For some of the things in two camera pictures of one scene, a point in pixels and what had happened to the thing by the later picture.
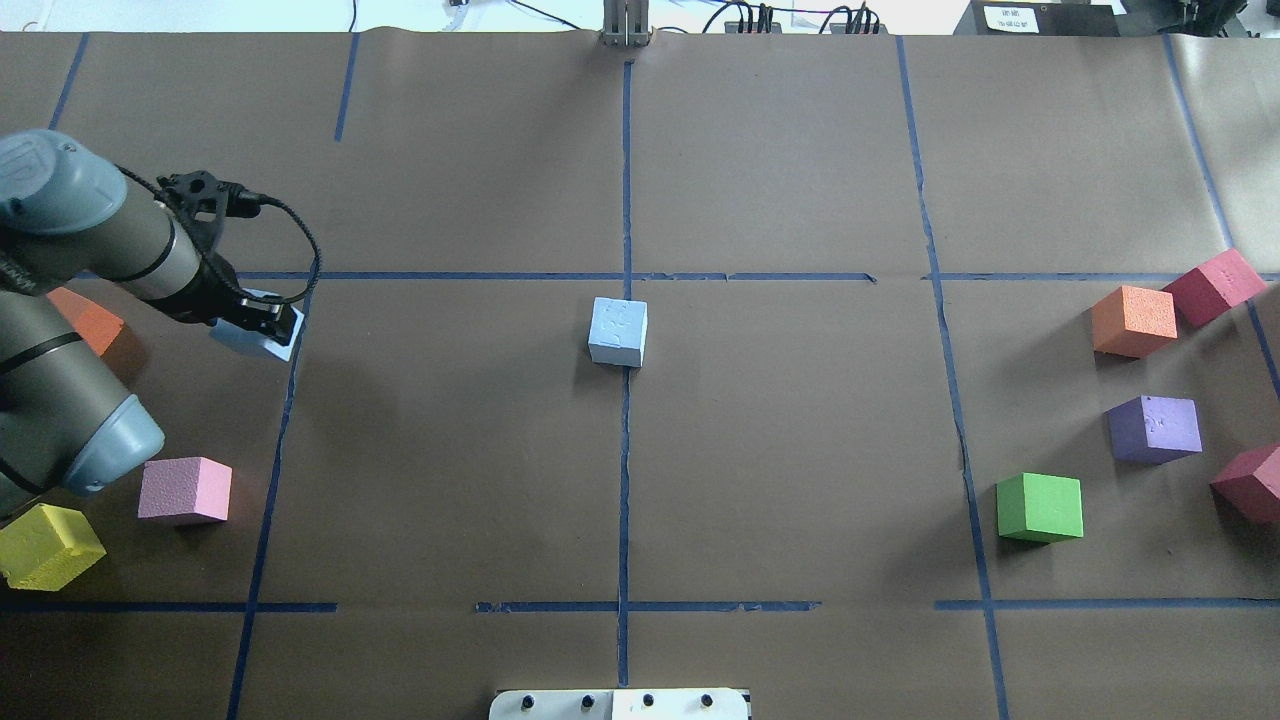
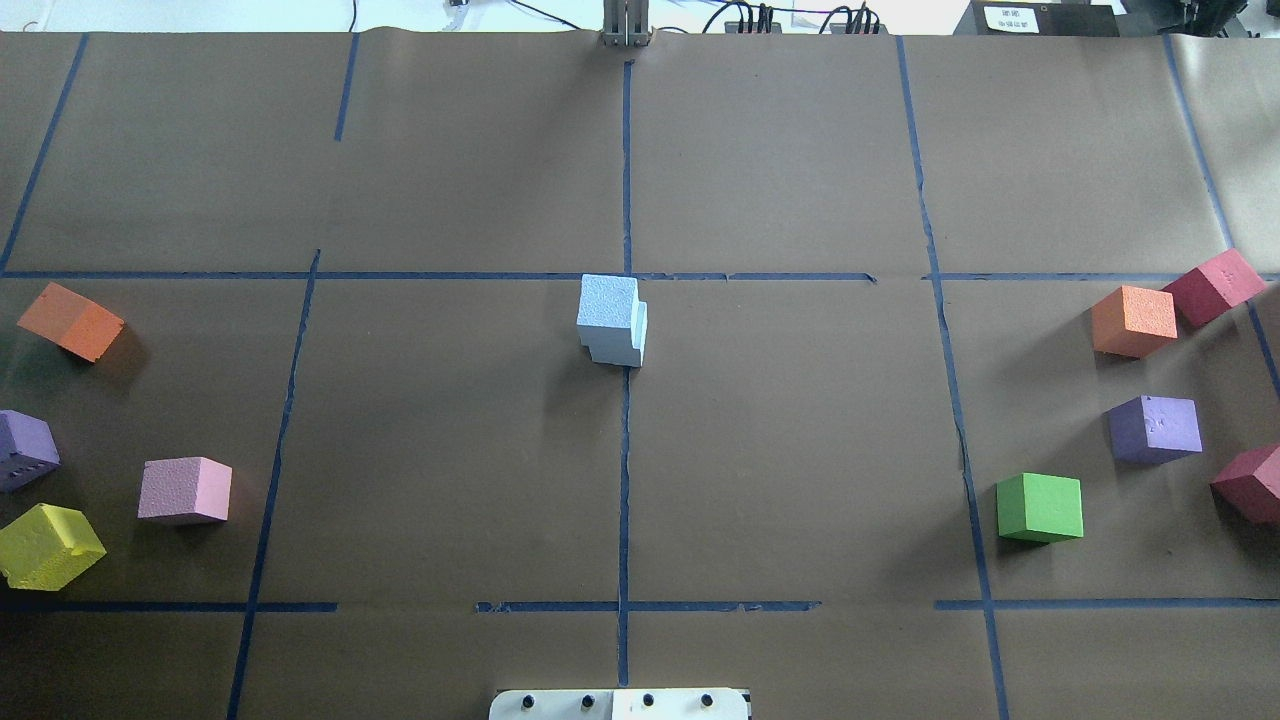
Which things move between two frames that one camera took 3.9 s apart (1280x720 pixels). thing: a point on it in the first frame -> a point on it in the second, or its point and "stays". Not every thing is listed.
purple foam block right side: (1154, 430) stays
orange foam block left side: (99, 327) stays
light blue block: (246, 338) -> (604, 322)
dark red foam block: (1249, 485) stays
